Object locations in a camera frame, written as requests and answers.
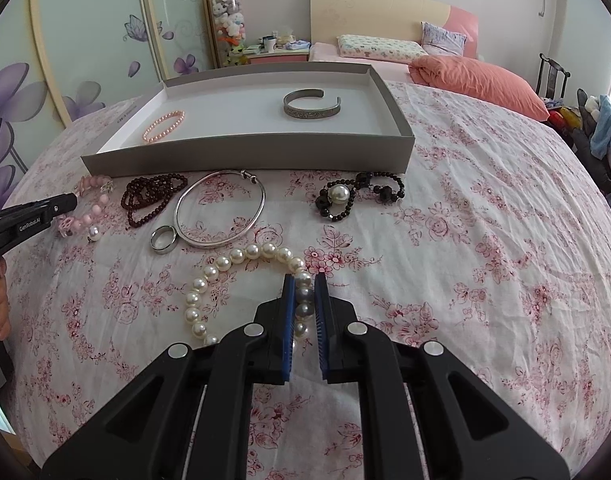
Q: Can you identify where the dark chair with clothes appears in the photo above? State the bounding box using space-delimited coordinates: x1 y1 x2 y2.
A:
574 87 611 196

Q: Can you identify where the black bead pearl bracelet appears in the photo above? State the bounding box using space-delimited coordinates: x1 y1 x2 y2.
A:
314 171 406 223

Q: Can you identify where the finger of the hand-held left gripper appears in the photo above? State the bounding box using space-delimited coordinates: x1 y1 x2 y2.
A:
34 193 80 222

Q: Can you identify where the pink beige nightstand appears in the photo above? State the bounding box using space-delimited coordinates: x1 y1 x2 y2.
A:
245 40 313 65

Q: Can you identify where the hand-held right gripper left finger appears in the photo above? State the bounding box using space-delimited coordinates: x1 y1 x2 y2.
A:
40 274 298 480

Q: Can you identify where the wide silver ring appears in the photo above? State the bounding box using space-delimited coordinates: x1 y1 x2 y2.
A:
150 225 178 255

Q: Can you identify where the dark red bead bracelet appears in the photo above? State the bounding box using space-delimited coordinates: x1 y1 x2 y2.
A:
121 173 189 228

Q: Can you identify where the pink bed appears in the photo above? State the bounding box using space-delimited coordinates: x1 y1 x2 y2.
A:
308 41 421 83

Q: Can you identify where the small pink pearl bracelet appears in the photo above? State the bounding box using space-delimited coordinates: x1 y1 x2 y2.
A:
142 110 186 145

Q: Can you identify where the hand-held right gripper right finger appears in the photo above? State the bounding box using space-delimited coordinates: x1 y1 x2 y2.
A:
313 274 571 480

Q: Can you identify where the thin silver bangle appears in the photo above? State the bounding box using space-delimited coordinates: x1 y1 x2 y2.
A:
174 170 266 249

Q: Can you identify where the salmon folded quilt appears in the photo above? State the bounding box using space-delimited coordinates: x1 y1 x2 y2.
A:
408 55 551 122

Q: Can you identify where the floral sliding door wardrobe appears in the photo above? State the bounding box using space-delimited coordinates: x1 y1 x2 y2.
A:
0 0 221 221

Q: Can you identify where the dark wooden chair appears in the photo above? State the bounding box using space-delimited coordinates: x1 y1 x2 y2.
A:
537 52 571 101

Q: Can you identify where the lilac patterned pillow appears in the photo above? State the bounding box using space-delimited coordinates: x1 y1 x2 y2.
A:
420 21 469 56

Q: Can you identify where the beige pink headboard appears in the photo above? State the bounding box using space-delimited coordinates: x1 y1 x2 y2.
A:
310 0 479 58

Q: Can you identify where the white patterned pillow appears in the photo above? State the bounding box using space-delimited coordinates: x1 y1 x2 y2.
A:
337 34 429 63

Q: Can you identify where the pink bead charm bracelet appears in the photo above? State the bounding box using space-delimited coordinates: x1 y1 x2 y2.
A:
55 175 116 243

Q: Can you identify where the engraved silver cuff bracelet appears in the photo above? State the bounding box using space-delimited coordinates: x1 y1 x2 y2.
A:
284 89 342 122

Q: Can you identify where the grey cardboard tray box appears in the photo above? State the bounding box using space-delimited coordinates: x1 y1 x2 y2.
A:
80 62 416 178

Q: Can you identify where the light blue garment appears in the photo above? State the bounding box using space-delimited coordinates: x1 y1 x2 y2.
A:
590 95 611 196

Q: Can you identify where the white pearl necklace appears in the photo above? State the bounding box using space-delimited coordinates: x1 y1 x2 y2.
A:
184 242 319 346

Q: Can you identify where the plush toy display tube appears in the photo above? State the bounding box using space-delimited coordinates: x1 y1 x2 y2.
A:
208 0 251 67

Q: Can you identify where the colourful cloth pile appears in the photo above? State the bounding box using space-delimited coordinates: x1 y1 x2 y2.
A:
545 99 586 133

